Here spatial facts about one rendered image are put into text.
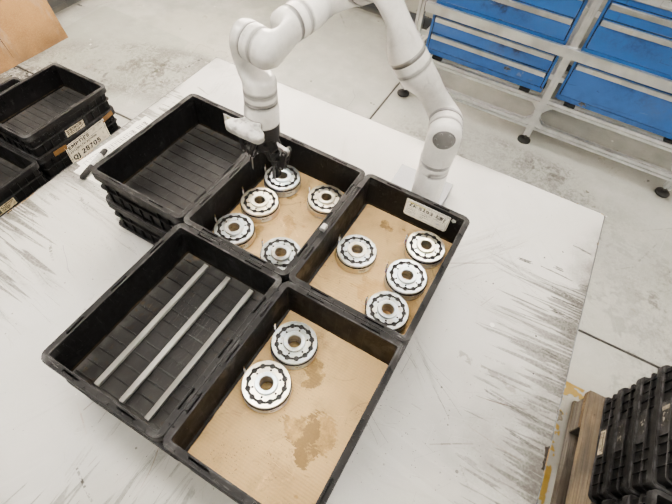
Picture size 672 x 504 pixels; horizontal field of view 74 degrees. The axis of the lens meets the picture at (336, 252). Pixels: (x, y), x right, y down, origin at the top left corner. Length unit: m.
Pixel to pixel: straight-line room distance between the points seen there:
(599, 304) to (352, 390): 1.69
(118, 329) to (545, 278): 1.16
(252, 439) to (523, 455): 0.62
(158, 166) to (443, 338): 0.94
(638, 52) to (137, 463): 2.67
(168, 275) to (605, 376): 1.83
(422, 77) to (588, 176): 2.03
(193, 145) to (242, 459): 0.91
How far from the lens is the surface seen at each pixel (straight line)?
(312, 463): 0.96
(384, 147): 1.66
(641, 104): 2.92
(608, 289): 2.55
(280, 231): 1.20
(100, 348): 1.11
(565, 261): 1.54
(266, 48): 0.87
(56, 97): 2.39
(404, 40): 1.12
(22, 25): 3.72
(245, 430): 0.98
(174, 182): 1.35
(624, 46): 2.78
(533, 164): 2.95
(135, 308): 1.14
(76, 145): 2.19
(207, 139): 1.47
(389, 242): 1.20
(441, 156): 1.28
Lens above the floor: 1.78
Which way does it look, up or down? 55 degrees down
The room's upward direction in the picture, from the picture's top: 7 degrees clockwise
